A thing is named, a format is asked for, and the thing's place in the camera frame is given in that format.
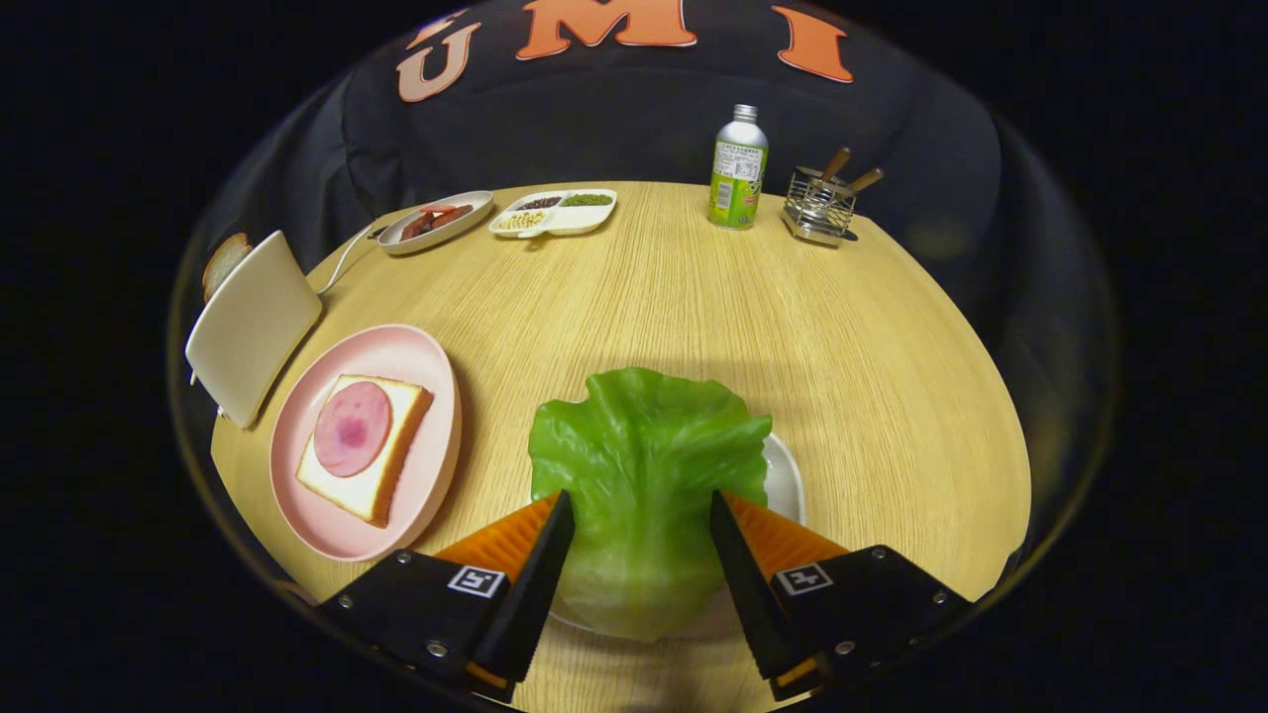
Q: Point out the pile of dark beans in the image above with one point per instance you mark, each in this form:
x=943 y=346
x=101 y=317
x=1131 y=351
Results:
x=542 y=202

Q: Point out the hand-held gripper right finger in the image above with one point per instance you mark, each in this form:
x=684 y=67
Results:
x=748 y=594

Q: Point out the pile of yellow beans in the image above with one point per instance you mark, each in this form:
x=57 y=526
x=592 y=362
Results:
x=522 y=220

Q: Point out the black backdrop cloth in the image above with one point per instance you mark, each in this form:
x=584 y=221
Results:
x=634 y=119

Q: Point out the green label drink bottle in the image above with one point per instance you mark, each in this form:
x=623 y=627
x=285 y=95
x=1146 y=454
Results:
x=738 y=178

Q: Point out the large white plate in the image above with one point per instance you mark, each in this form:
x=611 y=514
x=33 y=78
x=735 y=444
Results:
x=785 y=485

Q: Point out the white divided dish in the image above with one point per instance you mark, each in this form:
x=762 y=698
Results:
x=580 y=218

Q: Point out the metal utensil holder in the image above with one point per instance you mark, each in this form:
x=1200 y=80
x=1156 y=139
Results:
x=817 y=218

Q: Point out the white bread slice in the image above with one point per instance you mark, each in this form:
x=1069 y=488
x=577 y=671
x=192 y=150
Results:
x=401 y=456

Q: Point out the red sausage slice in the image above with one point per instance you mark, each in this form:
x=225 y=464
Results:
x=436 y=209

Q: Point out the brown toast slice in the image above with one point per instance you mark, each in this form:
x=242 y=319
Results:
x=223 y=262

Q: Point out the pink plate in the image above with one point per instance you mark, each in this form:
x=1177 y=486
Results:
x=436 y=396

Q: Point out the pile of green beans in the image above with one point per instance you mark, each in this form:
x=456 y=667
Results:
x=587 y=199

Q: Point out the white toaster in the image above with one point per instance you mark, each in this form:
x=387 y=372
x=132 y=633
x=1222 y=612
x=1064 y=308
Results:
x=253 y=327

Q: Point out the green lettuce leaf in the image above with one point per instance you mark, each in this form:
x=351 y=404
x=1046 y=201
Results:
x=644 y=465

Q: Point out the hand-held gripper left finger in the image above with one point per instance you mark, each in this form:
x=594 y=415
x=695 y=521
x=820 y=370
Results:
x=535 y=594

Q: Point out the pink ham slice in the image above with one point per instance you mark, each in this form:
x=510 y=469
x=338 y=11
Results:
x=352 y=428

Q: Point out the small white meat plate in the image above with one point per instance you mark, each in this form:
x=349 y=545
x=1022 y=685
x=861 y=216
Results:
x=466 y=230

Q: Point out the brown meat piece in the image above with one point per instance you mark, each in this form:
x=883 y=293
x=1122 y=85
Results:
x=416 y=228
x=454 y=215

